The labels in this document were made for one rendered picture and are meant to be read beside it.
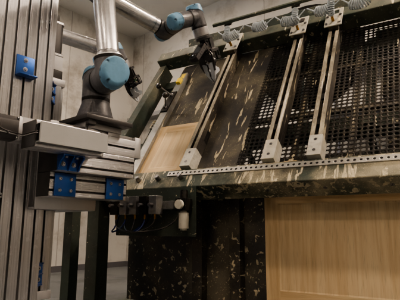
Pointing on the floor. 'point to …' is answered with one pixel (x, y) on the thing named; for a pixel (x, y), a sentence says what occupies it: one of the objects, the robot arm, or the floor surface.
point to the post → (70, 256)
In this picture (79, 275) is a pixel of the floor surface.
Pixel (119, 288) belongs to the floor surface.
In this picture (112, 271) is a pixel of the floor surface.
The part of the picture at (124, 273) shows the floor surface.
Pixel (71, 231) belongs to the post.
